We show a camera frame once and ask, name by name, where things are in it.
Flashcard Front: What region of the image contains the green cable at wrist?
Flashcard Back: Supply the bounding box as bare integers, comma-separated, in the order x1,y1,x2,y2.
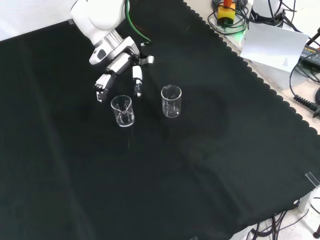
124,0,153,47

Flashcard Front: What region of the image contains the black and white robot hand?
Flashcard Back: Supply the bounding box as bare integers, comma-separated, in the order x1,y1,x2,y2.
89,36,155,104

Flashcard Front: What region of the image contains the black power adapter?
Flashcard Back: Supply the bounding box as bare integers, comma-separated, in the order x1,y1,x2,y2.
299,43,320,64

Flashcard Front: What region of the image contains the yellow stop button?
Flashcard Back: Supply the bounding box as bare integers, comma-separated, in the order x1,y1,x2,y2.
216,0,237,26

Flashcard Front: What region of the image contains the black coiled cable with plug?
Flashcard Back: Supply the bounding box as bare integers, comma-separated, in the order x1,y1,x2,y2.
289,56,320,119

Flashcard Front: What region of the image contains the black cable bundle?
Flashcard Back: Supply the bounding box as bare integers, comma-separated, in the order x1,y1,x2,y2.
246,208,320,240

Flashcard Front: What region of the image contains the black cable loop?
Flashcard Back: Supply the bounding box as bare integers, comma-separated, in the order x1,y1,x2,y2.
206,0,251,36

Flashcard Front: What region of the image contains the green cable at base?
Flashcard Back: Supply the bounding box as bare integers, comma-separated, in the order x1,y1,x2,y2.
221,13,248,35

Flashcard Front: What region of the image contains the black table cloth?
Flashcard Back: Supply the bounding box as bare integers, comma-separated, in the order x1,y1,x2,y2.
0,0,320,240

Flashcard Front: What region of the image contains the clear glass beaker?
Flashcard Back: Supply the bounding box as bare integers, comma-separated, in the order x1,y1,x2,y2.
160,84,183,118
110,95,136,128

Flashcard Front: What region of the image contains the white table bracket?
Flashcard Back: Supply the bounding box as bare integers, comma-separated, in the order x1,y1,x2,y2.
296,186,320,214

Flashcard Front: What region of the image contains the pale board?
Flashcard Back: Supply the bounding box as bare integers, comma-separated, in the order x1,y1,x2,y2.
239,21,310,74

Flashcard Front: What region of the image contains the black tripod leg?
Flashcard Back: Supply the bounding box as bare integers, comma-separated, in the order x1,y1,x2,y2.
305,26,320,47

